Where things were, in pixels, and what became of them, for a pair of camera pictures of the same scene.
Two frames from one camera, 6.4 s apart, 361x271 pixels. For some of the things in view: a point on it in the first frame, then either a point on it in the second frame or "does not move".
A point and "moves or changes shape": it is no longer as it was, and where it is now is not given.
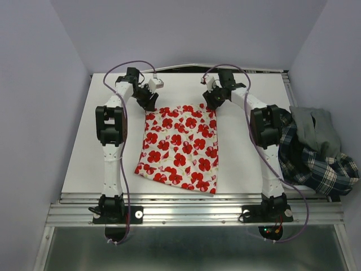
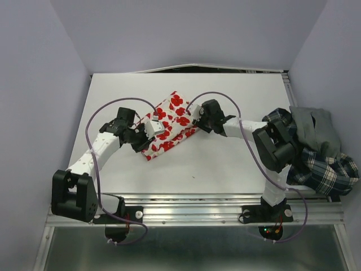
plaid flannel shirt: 300,164 does not move
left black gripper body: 142,95 → 139,140
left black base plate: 136,217 does not move
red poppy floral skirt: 180,148 moves or changes shape
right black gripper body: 215,98 → 205,123
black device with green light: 258,213 does not move
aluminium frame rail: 194,209 does not move
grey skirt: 316,130 does not move
